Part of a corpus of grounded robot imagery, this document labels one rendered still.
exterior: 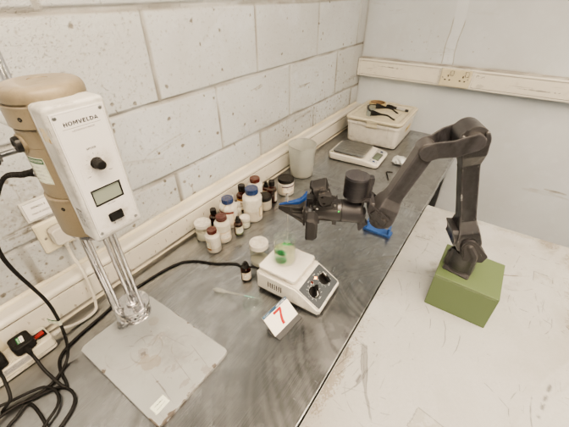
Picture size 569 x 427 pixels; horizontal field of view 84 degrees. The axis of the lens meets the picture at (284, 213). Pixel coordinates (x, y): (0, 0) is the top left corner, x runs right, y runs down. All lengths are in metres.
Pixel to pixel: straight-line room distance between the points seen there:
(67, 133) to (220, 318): 0.59
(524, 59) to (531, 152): 0.46
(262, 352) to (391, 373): 0.30
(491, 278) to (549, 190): 1.29
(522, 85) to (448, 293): 1.29
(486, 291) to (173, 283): 0.84
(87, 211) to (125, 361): 0.46
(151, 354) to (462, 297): 0.78
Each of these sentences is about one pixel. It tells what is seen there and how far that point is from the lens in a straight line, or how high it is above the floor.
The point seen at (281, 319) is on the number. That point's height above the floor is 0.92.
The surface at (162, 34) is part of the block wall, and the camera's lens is 1.02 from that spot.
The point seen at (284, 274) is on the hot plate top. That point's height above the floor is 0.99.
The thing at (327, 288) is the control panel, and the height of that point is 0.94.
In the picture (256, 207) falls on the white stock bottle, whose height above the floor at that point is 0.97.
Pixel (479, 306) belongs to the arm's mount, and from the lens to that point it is 0.96.
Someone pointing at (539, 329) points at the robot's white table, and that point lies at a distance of 1.09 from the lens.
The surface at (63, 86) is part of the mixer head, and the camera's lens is 0.51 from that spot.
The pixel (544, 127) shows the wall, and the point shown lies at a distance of 2.10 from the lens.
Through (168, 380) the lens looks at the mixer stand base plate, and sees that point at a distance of 0.83.
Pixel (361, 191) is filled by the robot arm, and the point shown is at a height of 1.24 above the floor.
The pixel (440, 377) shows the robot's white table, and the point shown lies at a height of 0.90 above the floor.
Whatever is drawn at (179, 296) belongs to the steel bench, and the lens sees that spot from 0.98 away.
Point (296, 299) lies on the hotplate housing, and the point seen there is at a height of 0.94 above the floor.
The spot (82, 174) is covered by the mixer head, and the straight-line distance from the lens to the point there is 0.50.
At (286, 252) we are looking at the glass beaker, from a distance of 0.85.
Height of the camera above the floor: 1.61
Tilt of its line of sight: 35 degrees down
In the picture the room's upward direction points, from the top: straight up
